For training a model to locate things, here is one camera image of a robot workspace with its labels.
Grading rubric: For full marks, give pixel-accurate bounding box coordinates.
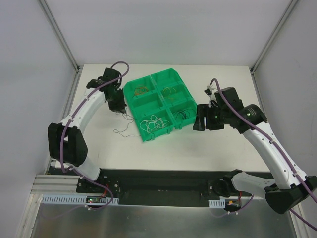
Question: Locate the white wire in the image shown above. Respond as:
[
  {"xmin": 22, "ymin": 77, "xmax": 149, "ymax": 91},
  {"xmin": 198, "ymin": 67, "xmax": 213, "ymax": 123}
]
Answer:
[
  {"xmin": 146, "ymin": 114, "xmax": 171, "ymax": 133},
  {"xmin": 138, "ymin": 117, "xmax": 154, "ymax": 134}
]

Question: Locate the orange wire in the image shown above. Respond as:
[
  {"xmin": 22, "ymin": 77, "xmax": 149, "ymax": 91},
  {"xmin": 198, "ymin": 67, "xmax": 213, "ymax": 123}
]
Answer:
[{"xmin": 161, "ymin": 87, "xmax": 178, "ymax": 103}]

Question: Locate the aluminium frame rail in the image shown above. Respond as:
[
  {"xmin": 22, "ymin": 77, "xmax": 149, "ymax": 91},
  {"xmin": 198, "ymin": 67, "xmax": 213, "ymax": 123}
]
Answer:
[{"xmin": 31, "ymin": 174, "xmax": 82, "ymax": 195}]

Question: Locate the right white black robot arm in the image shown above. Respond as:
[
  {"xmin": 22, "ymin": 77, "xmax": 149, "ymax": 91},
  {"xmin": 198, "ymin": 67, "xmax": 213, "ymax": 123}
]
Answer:
[{"xmin": 193, "ymin": 86, "xmax": 317, "ymax": 214}]

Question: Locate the grey black striped wire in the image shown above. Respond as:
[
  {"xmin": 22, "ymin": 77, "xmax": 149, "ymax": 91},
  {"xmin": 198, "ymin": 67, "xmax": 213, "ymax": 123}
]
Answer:
[{"xmin": 113, "ymin": 110, "xmax": 142, "ymax": 137}]

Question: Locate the green plastic bin column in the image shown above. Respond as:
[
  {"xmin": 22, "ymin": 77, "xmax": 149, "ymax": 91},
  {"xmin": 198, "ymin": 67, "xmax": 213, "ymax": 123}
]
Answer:
[
  {"xmin": 123, "ymin": 76, "xmax": 174, "ymax": 142},
  {"xmin": 150, "ymin": 68, "xmax": 197, "ymax": 129}
]

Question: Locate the left white cable duct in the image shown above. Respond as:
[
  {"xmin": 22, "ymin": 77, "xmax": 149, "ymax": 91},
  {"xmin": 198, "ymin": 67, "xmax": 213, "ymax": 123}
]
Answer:
[{"xmin": 42, "ymin": 195, "xmax": 119, "ymax": 206}]

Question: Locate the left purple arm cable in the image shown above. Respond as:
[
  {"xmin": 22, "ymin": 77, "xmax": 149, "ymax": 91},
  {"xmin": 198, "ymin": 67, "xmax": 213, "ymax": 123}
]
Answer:
[{"xmin": 39, "ymin": 61, "xmax": 131, "ymax": 219}]

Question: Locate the green plastic bin left column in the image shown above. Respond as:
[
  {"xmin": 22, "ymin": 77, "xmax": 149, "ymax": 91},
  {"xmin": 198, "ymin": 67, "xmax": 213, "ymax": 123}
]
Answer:
[{"xmin": 123, "ymin": 76, "xmax": 174, "ymax": 142}]

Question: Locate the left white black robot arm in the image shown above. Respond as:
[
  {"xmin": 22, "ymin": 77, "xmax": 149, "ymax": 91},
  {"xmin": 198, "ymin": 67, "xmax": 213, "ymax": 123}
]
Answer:
[{"xmin": 48, "ymin": 67, "xmax": 126, "ymax": 193}]

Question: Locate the white cable duct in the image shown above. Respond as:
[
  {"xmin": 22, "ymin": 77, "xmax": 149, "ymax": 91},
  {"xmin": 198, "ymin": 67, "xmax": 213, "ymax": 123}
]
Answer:
[
  {"xmin": 42, "ymin": 195, "xmax": 119, "ymax": 206},
  {"xmin": 208, "ymin": 198, "xmax": 226, "ymax": 209}
]

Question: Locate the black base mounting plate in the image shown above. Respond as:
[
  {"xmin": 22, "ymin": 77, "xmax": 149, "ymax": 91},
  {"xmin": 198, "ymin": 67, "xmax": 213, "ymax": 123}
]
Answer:
[{"xmin": 75, "ymin": 168, "xmax": 256, "ymax": 206}]

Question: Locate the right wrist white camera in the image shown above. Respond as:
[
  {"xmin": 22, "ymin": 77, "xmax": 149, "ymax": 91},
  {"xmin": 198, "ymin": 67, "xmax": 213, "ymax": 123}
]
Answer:
[{"xmin": 204, "ymin": 85, "xmax": 218, "ymax": 107}]

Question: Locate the green plastic bin right column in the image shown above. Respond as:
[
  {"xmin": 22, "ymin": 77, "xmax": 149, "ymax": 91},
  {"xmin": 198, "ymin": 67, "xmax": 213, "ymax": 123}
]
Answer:
[{"xmin": 150, "ymin": 68, "xmax": 197, "ymax": 129}]

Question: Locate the right white cable duct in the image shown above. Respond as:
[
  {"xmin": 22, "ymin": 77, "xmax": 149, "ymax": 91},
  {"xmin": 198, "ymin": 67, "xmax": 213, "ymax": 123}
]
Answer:
[{"xmin": 208, "ymin": 198, "xmax": 226, "ymax": 209}]

